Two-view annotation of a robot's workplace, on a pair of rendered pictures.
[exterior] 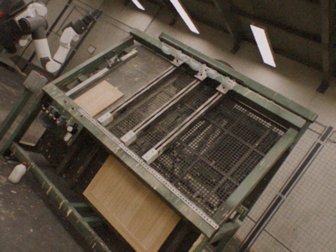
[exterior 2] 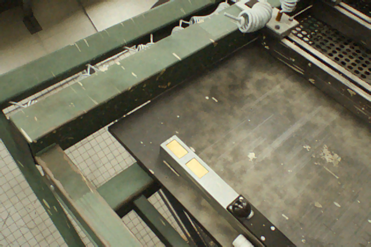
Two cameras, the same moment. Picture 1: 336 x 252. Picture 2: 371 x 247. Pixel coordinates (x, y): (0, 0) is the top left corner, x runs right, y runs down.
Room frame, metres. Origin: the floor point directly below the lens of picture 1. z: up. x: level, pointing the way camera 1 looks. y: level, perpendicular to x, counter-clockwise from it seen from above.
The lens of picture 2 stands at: (2.77, 1.52, 1.78)
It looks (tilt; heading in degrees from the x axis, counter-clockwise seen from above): 3 degrees down; 304
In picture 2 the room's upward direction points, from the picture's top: 32 degrees counter-clockwise
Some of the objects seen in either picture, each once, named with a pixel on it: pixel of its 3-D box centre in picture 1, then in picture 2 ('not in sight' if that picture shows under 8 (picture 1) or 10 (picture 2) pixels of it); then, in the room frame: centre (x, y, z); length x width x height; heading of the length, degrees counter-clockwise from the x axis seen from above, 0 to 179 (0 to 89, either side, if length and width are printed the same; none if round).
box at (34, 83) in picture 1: (35, 82); not in sight; (2.80, 1.30, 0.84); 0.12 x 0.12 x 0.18; 63
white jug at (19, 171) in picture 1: (19, 171); not in sight; (2.64, 0.89, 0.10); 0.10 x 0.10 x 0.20
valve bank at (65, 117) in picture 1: (56, 120); not in sight; (2.66, 0.88, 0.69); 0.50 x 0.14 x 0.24; 63
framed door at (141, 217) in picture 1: (131, 200); not in sight; (2.51, -0.11, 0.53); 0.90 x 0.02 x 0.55; 63
